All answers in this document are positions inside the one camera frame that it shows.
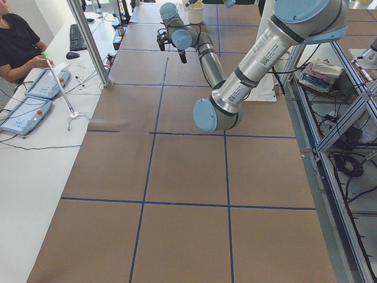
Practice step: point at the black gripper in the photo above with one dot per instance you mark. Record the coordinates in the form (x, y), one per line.
(182, 55)

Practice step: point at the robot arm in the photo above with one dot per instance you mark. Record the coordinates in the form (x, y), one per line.
(191, 4)
(289, 23)

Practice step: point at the metal cup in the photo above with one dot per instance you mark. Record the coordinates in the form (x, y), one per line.
(120, 30)

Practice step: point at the cream plastic bin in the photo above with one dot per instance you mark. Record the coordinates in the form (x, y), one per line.
(195, 15)

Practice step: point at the black keyboard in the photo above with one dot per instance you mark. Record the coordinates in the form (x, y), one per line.
(77, 42)

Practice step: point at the black computer mouse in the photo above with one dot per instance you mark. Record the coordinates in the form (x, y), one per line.
(72, 55)

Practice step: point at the stack of books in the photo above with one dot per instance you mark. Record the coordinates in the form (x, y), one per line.
(320, 75)

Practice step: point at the upper teach pendant tablet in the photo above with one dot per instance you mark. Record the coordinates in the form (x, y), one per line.
(44, 86)

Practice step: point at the teach pendant tablet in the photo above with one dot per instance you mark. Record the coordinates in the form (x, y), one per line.
(26, 115)
(44, 86)

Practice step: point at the lower teach pendant tablet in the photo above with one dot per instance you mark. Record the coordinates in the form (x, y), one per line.
(26, 115)

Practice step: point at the person in black shirt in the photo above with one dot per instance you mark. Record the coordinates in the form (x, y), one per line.
(21, 47)

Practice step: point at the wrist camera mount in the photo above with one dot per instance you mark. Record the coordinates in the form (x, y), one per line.
(162, 39)

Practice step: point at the aluminium frame post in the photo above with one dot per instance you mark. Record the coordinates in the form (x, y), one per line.
(78, 14)

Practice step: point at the green handled reacher grabber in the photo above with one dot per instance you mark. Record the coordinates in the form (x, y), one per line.
(73, 113)

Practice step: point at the aluminium side frame rail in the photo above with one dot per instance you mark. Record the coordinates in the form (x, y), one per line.
(337, 129)

